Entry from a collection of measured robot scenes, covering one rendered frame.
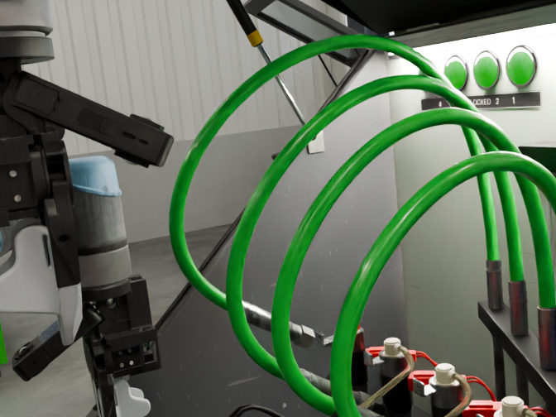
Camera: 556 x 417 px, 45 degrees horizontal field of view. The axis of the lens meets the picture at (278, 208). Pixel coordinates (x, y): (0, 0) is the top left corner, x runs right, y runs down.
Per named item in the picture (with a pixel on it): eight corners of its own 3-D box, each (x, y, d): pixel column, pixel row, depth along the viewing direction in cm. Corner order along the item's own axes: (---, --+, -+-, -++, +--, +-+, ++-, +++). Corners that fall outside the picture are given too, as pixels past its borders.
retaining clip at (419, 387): (423, 398, 57) (422, 384, 57) (410, 390, 58) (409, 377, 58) (453, 387, 58) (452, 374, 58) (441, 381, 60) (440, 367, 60)
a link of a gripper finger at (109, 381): (120, 424, 82) (109, 354, 80) (107, 427, 81) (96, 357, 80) (112, 409, 86) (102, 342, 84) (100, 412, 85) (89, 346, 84)
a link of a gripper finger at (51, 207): (48, 279, 48) (28, 158, 47) (74, 274, 49) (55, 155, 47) (56, 294, 44) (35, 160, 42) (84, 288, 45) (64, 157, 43)
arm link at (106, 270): (69, 260, 78) (59, 248, 85) (75, 298, 78) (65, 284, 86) (133, 247, 81) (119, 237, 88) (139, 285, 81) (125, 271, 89)
